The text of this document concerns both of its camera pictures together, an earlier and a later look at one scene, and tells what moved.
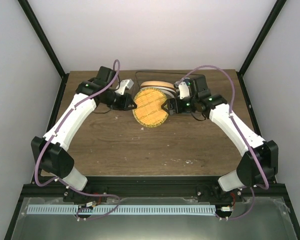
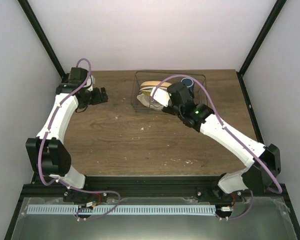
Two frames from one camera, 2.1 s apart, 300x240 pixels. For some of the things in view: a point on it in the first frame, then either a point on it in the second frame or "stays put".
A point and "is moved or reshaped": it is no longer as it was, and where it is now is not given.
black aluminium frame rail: [47, 188] stays put
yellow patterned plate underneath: [149, 112] is moved or reshaped
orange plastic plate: [157, 83] stays put
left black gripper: [123, 105] -> [97, 99]
